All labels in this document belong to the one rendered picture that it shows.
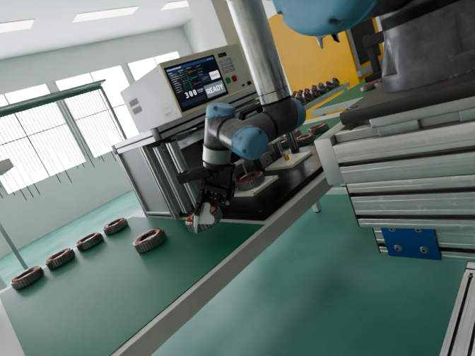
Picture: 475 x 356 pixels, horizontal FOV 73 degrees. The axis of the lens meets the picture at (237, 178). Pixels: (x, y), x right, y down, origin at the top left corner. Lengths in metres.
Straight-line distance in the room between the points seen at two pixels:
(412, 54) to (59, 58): 7.75
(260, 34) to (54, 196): 6.88
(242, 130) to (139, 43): 8.20
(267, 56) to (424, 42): 0.38
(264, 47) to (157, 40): 8.41
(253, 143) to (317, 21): 0.37
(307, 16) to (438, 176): 0.30
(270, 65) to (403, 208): 0.43
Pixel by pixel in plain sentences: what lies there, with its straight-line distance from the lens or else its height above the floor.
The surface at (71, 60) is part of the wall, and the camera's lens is 8.09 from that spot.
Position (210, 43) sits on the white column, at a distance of 5.54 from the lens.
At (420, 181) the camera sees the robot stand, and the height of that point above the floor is 0.90.
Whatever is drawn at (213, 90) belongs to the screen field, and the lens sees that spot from 1.36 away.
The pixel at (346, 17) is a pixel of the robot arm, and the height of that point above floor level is 1.15.
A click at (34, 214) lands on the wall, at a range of 7.39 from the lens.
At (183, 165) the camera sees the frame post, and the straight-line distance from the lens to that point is 1.17.
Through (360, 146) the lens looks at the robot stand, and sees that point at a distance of 0.57.
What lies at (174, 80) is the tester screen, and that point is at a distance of 1.27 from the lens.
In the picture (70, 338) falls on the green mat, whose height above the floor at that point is 0.75.
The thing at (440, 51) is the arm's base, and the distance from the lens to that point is 0.50.
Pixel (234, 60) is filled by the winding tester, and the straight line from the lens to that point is 1.49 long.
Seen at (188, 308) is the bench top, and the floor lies 0.72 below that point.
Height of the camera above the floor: 1.12
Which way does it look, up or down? 14 degrees down
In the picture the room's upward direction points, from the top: 22 degrees counter-clockwise
